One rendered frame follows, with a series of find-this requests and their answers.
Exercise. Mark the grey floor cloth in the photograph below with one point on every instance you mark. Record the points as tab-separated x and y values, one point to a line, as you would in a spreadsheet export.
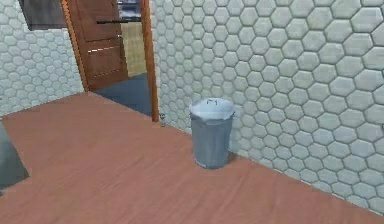
9	160

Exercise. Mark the grey metal trash bin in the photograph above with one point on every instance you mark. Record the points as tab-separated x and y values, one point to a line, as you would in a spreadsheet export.
211	140

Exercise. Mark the brown wooden room door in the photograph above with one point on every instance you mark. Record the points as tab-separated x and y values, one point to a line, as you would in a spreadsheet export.
100	43

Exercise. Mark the small grey door stopper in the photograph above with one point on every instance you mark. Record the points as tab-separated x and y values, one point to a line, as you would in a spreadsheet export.
162	119

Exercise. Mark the dark framed wall picture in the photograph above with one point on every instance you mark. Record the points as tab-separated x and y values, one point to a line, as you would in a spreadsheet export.
41	13

